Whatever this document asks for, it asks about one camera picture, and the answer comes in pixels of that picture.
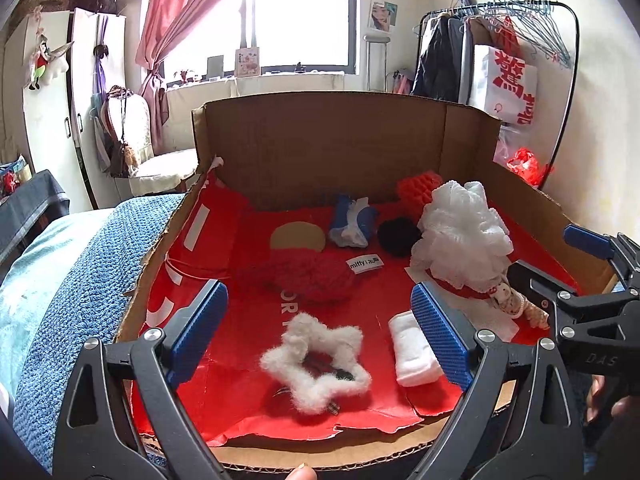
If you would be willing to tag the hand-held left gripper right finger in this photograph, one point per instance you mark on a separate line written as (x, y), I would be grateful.
(440, 335)

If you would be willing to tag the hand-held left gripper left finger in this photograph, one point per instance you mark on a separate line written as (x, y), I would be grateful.
(197, 330)

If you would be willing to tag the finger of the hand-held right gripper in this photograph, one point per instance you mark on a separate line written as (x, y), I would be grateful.
(590, 242)
(537, 277)

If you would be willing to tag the white soft pad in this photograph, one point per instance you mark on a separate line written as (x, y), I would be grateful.
(410, 355)

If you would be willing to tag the beige beaded plush toy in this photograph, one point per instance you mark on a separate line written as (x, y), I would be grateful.
(510, 302)

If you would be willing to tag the white fluffy star hair clip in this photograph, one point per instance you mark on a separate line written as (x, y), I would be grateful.
(280, 360)

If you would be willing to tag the white mesh bath pouf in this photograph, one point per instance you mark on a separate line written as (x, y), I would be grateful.
(460, 230)

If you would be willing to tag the black fluffy pompom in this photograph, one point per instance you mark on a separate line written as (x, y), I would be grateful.
(397, 235)

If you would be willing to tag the red knit plush item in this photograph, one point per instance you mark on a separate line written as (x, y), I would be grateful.
(305, 275)

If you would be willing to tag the blue tissue packet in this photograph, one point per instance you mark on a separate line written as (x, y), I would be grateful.
(350, 220)

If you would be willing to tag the brown cardboard box red lining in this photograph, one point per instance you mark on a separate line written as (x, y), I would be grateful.
(325, 145)

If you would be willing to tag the person's right hand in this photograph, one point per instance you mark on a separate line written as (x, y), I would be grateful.
(599, 389)

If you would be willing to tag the person's left hand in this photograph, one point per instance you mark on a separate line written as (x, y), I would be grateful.
(302, 473)

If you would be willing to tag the red plastic bag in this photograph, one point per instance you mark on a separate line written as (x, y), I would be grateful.
(527, 167)

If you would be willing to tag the blue textured blanket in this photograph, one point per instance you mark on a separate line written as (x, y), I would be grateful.
(75, 300)

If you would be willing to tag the black metal clothes rack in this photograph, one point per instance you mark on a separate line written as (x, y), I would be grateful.
(570, 85)

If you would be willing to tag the white cushioned chair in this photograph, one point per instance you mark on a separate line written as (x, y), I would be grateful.
(165, 170)

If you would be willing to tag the teal bed sheet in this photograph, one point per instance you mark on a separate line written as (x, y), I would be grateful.
(30, 285)

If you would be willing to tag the white paper bag red print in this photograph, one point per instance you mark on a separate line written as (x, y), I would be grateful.
(500, 90)

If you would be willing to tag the dark cloth covered table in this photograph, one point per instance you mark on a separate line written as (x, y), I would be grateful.
(35, 200)

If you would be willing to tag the black jacket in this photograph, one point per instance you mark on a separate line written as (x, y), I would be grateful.
(435, 70)

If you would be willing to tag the clutter of small table things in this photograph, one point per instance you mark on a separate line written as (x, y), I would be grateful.
(12, 172)

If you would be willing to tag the white wardrobe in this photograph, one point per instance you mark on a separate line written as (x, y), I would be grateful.
(55, 125)

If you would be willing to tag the purple hanging cloth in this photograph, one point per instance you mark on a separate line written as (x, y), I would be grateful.
(100, 85)

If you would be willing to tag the metal crutch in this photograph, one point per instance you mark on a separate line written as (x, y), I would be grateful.
(377, 60)

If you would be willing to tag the picture card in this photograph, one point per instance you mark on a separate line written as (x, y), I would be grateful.
(247, 62)

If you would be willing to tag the hanging fairy plush doll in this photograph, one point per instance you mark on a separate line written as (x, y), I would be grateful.
(42, 62)

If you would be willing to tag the pink curtain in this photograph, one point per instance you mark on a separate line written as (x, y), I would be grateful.
(175, 20)

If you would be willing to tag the window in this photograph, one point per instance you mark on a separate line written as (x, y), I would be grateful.
(300, 10)

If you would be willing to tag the woven basket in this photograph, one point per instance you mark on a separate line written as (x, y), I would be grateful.
(37, 1)

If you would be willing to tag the small grey frame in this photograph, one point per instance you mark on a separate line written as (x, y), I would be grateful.
(215, 67)

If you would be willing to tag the wall photo poster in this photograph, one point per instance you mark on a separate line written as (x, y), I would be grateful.
(383, 16)

